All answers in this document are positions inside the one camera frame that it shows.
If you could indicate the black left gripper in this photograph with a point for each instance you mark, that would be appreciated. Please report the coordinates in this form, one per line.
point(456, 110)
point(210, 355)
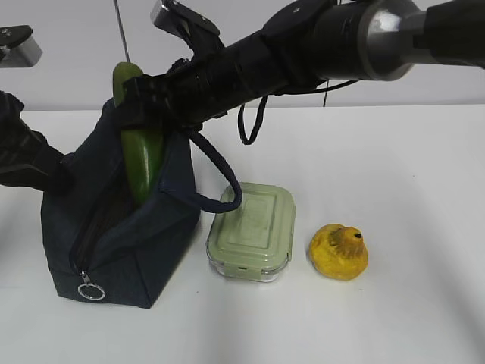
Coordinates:
point(27, 158)

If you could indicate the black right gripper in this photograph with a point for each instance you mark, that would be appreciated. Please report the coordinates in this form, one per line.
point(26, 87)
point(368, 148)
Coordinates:
point(184, 98)

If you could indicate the green cucumber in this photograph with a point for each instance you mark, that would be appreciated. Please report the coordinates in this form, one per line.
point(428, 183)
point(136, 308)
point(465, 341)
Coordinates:
point(142, 144)

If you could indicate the dark blue fabric bag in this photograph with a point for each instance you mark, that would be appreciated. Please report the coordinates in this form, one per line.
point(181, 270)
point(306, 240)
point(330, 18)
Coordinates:
point(99, 246)

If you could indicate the green lidded glass container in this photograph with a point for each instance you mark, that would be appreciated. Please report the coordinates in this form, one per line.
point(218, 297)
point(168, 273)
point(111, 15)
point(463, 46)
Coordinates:
point(255, 241)

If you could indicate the yellow rubber duck toy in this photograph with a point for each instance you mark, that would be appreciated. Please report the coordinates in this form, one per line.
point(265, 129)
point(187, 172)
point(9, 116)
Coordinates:
point(338, 252)

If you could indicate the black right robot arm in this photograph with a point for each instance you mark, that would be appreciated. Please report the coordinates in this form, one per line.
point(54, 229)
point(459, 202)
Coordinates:
point(295, 52)

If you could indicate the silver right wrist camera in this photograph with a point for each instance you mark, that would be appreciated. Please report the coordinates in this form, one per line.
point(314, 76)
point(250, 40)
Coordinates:
point(197, 31)

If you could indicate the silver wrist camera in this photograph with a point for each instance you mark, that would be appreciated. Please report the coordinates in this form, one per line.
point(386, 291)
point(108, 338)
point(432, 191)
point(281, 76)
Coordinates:
point(18, 47)
point(197, 31)

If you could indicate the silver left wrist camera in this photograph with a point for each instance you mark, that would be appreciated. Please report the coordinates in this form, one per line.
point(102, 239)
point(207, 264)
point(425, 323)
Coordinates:
point(18, 47)

